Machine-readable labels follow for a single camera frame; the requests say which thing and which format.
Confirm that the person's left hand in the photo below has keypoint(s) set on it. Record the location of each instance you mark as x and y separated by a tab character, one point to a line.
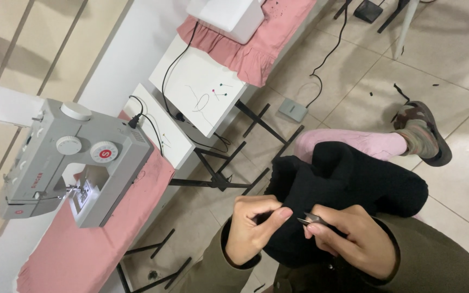
246	232

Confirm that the person's right hand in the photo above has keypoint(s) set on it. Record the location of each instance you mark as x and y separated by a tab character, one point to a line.
360	240

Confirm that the metal thread snips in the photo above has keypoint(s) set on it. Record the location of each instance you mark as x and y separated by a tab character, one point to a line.
312	219

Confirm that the black fabric garment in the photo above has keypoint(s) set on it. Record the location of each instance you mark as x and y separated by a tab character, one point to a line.
360	175

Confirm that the person's pink trouser leg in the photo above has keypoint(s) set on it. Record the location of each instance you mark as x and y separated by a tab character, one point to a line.
352	142

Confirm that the camouflage sock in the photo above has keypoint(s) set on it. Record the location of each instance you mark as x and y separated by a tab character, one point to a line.
415	134

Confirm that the black slipper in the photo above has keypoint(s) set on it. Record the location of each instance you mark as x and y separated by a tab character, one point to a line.
438	142

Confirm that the small white table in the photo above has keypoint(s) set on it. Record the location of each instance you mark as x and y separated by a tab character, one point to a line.
169	130

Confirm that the grey foot pedal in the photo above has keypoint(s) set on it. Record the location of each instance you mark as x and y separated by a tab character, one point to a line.
293	110

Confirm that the loose dark thread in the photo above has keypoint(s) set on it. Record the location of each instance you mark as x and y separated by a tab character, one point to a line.
202	103

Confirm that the coloured-head sewing pins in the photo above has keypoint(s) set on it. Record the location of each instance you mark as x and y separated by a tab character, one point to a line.
220	91

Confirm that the black fabric scrap strip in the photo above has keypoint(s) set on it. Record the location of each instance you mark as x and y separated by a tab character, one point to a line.
400	92

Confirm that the large white table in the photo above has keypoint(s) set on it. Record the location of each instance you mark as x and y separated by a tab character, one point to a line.
193	81

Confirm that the pink ruffled table cloth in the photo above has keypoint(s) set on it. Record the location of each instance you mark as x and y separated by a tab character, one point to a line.
259	49

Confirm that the grey sewing machine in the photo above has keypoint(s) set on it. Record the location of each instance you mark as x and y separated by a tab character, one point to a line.
51	171

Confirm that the white table leg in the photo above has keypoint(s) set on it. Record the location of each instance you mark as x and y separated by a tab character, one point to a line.
404	28

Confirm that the white sewing machine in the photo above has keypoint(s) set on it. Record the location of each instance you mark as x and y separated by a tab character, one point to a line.
230	16

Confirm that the black foot pedal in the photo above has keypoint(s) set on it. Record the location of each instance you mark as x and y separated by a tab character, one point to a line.
368	10

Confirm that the black metal table frame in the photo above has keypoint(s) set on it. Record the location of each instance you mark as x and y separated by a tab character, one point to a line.
226	171

